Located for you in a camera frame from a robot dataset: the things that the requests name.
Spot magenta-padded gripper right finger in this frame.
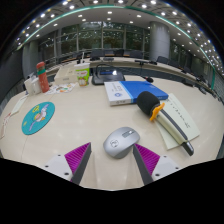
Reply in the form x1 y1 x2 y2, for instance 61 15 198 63
132 143 183 186

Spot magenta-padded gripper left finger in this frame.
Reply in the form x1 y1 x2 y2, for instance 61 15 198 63
43 142 92 186

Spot silver grey computer mouse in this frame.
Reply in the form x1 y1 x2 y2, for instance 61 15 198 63
102 126 141 160

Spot round teal printed mouse pad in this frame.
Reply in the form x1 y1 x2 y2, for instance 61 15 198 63
21 101 56 136

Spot pale cream booklet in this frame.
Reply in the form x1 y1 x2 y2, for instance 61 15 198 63
155 92 201 151

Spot handheld microphone with black foam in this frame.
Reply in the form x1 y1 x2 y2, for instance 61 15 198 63
136 90 195 157

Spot blue and white book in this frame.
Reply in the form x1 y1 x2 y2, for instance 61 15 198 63
103 80 170 107

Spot white cardboard box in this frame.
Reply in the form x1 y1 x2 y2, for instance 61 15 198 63
53 65 79 85

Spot white paper cup stack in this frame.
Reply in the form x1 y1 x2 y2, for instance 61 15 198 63
23 78 35 95

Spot black gooseneck conference microphone unit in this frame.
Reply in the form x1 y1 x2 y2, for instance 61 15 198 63
91 63 155 86

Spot red bottle with green band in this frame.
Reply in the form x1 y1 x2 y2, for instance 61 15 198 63
35 61 50 94

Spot dark conference chairs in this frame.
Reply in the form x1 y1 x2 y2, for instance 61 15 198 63
76 49 208 84

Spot ceiling spot lights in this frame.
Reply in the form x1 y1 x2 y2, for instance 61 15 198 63
13 0 224 78

